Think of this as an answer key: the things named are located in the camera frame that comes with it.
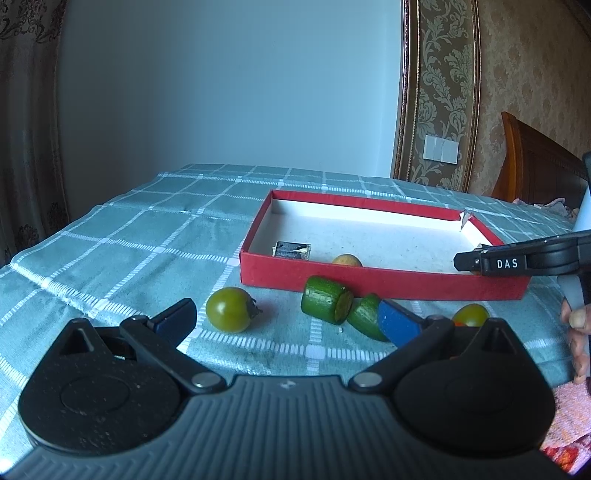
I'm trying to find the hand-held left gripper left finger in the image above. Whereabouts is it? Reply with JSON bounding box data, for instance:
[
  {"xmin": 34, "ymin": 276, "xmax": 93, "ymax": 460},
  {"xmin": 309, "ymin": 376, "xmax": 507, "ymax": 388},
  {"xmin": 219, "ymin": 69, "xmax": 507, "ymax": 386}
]
[{"xmin": 46, "ymin": 298, "xmax": 227, "ymax": 394}]

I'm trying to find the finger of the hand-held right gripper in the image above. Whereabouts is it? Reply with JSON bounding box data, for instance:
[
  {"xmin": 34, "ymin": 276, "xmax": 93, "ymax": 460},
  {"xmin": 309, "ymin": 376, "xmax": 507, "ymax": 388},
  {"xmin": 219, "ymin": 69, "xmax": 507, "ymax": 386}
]
[{"xmin": 454, "ymin": 247, "xmax": 485, "ymax": 277}]

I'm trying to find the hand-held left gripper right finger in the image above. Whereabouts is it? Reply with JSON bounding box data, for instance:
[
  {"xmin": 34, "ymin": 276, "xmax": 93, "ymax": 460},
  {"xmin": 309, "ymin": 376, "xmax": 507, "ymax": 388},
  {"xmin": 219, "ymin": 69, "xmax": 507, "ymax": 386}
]
[{"xmin": 348, "ymin": 299, "xmax": 534, "ymax": 393}]

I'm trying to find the green cucumber piece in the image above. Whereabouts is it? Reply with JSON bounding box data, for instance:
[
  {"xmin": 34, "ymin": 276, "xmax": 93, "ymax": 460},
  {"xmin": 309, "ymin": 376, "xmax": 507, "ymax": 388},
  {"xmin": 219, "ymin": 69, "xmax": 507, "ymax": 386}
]
[
  {"xmin": 301, "ymin": 276, "xmax": 354, "ymax": 325},
  {"xmin": 347, "ymin": 294, "xmax": 389, "ymax": 343}
]

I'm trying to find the red shallow cardboard box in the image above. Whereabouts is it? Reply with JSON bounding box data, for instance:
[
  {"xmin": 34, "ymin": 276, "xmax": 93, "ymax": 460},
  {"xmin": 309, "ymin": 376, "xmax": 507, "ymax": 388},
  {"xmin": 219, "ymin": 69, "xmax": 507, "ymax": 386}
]
[{"xmin": 239, "ymin": 189, "xmax": 532, "ymax": 302}]

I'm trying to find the green tomato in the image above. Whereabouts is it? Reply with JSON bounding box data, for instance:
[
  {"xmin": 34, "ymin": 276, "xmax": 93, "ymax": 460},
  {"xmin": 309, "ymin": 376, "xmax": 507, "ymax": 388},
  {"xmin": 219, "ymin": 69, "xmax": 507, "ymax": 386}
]
[
  {"xmin": 451, "ymin": 303, "xmax": 490, "ymax": 328},
  {"xmin": 205, "ymin": 287, "xmax": 263, "ymax": 334}
]

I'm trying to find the person's right hand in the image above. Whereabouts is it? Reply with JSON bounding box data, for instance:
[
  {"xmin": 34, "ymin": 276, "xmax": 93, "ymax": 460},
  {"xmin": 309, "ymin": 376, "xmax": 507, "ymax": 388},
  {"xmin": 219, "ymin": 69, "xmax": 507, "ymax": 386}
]
[{"xmin": 560, "ymin": 298, "xmax": 591, "ymax": 385}]

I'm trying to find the pink crumpled cloth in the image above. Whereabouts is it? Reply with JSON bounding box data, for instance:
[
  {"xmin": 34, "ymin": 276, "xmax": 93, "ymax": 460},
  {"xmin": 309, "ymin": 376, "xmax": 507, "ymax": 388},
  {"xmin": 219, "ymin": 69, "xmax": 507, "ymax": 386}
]
[{"xmin": 512, "ymin": 198, "xmax": 580, "ymax": 217}]

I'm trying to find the teal checked tablecloth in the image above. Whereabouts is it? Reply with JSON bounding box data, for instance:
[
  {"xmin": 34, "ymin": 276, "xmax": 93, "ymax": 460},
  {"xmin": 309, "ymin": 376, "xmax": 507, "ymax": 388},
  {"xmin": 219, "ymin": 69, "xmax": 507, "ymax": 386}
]
[{"xmin": 0, "ymin": 164, "xmax": 575, "ymax": 462}]

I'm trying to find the brown wooden headboard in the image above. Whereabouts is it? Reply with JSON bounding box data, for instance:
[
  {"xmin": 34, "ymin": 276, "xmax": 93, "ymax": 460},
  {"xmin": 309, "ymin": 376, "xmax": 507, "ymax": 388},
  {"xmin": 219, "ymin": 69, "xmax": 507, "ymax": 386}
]
[{"xmin": 492, "ymin": 112, "xmax": 589, "ymax": 206}]

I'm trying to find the pink floral cloth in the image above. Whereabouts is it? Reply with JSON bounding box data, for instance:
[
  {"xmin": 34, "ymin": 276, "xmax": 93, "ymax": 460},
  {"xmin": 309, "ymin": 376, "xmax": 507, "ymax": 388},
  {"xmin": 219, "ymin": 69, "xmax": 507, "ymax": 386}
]
[{"xmin": 540, "ymin": 381, "xmax": 591, "ymax": 474}]

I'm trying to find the brown patterned curtain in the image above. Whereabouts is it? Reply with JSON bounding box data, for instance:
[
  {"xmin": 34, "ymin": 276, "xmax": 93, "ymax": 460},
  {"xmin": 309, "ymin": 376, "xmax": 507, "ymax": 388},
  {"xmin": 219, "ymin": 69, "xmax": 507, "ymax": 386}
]
[{"xmin": 0, "ymin": 0, "xmax": 70, "ymax": 268}]

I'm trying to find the white wall switch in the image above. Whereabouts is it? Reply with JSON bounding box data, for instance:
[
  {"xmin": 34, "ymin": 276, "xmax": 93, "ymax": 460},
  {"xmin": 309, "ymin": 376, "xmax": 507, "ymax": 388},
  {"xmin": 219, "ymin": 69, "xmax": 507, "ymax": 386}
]
[{"xmin": 424, "ymin": 135, "xmax": 460, "ymax": 163}]

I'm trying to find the gold wall trim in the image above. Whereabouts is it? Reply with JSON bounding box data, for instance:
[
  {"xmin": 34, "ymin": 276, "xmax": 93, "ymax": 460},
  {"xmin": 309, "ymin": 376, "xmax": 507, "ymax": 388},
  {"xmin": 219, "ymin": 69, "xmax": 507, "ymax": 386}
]
[{"xmin": 392, "ymin": 0, "xmax": 481, "ymax": 190}]

